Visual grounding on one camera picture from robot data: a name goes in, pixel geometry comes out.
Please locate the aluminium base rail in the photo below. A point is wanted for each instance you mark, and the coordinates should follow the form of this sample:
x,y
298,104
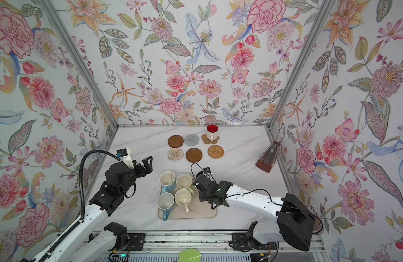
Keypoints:
x,y
214,246

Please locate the red and white mug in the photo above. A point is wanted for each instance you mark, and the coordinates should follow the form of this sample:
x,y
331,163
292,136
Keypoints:
x,y
212,132

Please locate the multicolour stitched round coaster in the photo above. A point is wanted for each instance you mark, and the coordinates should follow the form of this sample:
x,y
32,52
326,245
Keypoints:
x,y
175,154

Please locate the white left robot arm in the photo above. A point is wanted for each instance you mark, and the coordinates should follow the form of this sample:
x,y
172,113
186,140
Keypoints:
x,y
70,247

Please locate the beige rubber tray mat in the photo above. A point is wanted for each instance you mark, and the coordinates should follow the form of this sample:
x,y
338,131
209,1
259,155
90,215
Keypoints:
x,y
198,210

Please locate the green round object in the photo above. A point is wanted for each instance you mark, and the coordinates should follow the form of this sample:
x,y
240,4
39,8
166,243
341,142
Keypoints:
x,y
189,255

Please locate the cream mug pink handle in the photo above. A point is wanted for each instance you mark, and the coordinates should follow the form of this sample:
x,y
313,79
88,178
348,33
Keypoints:
x,y
183,198

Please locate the ridged brown wooden coaster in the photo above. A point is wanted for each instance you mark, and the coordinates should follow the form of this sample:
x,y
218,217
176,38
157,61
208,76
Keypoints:
x,y
194,155

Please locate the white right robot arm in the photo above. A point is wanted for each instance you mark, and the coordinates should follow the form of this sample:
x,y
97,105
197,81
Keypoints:
x,y
285,219

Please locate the round woven rattan coaster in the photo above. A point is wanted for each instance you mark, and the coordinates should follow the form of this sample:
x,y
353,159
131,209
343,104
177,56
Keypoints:
x,y
215,151

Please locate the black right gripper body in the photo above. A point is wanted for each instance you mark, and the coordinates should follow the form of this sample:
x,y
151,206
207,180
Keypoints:
x,y
203,198

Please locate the grey-blue woven round coaster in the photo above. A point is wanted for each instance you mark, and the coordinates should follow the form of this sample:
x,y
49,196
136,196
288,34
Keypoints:
x,y
191,140

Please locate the cream mug green handle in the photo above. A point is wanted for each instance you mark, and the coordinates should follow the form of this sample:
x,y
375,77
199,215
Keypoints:
x,y
185,181

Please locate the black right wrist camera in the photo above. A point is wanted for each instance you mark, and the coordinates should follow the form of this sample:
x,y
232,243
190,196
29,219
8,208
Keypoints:
x,y
207,171

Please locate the blue mug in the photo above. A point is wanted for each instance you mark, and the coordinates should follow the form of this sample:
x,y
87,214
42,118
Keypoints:
x,y
165,204
168,181

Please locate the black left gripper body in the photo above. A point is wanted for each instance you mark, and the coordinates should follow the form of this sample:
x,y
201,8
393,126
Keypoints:
x,y
137,172

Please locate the flower-shaped cork coaster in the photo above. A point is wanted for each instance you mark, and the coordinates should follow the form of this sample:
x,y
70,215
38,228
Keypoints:
x,y
208,141

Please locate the round wooden coaster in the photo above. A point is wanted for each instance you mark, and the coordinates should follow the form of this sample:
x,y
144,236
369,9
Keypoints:
x,y
175,141

